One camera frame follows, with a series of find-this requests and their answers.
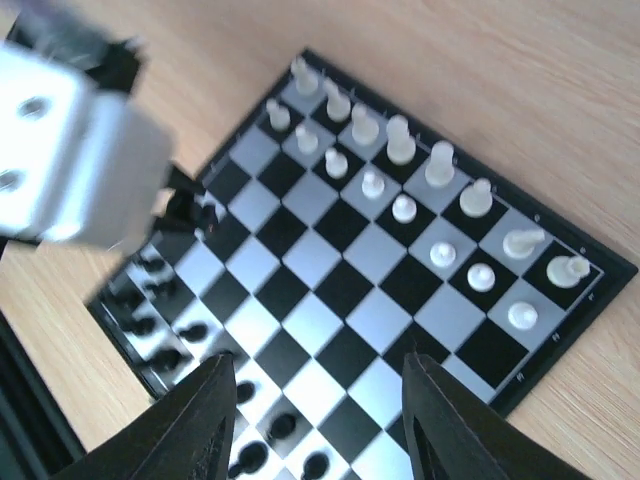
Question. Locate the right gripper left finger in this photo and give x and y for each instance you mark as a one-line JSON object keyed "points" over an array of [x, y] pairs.
{"points": [[187, 434]]}

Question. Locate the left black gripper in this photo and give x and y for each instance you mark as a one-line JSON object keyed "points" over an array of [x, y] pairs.
{"points": [[183, 213]]}

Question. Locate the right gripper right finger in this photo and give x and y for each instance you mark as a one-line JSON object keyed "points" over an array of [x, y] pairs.
{"points": [[452, 434]]}

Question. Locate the black white chess board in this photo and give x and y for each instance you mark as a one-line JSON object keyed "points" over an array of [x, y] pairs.
{"points": [[331, 263]]}

